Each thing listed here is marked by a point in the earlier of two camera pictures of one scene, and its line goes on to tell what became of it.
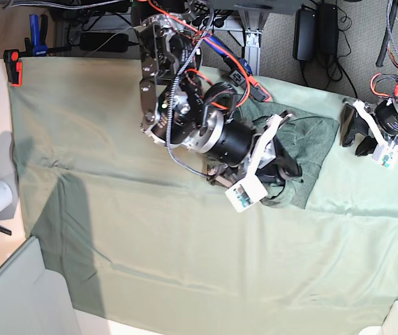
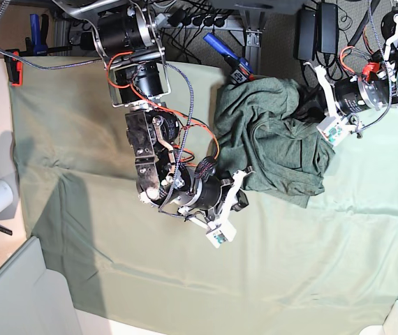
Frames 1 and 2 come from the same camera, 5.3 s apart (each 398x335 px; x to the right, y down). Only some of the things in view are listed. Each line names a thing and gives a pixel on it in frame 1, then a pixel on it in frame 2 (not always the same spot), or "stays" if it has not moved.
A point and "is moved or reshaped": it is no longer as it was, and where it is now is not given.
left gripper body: (353, 123) -> (313, 106)
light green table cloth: (137, 233) stays
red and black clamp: (13, 67) stays
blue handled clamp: (37, 46) stays
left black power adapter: (327, 28) stays
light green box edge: (22, 297) stays
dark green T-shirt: (312, 141) is moved or reshaped
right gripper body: (276, 164) -> (241, 197)
